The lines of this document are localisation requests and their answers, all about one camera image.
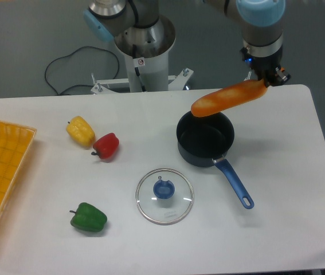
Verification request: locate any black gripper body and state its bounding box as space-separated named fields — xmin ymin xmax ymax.
xmin=240 ymin=46 xmax=283 ymax=79

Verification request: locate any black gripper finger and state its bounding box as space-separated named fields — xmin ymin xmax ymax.
xmin=262 ymin=67 xmax=291 ymax=87

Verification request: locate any long orange baguette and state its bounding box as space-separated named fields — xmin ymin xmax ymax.
xmin=190 ymin=80 xmax=268 ymax=117

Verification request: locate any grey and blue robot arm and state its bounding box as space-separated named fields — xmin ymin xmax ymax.
xmin=83 ymin=1 xmax=290 ymax=92

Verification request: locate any glass lid with blue knob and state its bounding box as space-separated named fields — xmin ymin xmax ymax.
xmin=135 ymin=168 xmax=194 ymax=226

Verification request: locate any red bell pepper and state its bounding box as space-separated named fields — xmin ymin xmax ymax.
xmin=91 ymin=133 xmax=120 ymax=159

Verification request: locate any yellow bell pepper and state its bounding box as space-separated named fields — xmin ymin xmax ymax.
xmin=66 ymin=116 xmax=96 ymax=148

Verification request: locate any green bell pepper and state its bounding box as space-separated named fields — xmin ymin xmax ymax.
xmin=69 ymin=202 xmax=107 ymax=233

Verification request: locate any dark pot with blue handle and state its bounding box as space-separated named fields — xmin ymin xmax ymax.
xmin=176 ymin=111 xmax=254 ymax=209

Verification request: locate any black cable on floor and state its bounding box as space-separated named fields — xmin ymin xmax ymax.
xmin=44 ymin=45 xmax=120 ymax=96

